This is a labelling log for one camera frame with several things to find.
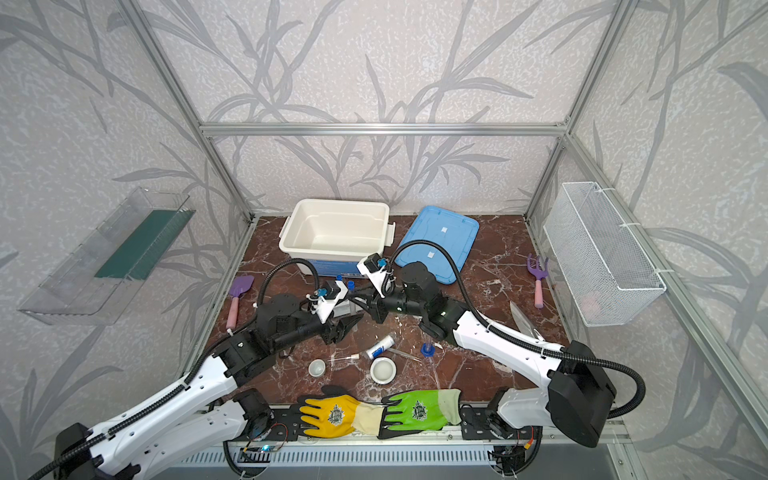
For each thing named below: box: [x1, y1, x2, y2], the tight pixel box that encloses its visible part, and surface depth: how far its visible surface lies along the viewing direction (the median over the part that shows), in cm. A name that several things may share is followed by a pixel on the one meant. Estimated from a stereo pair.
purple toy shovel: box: [226, 275, 255, 331], surface depth 98 cm
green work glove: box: [378, 389, 461, 439], surface depth 76 cm
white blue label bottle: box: [366, 335, 395, 360], surface depth 86 cm
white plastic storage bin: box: [278, 199, 396, 262], surface depth 105 cm
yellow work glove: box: [299, 395, 385, 439], surface depth 74 cm
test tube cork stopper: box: [328, 351, 361, 366], surface depth 86 cm
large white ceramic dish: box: [370, 357, 397, 385], surface depth 82 cm
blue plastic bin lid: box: [395, 206, 480, 285], surface depth 118 cm
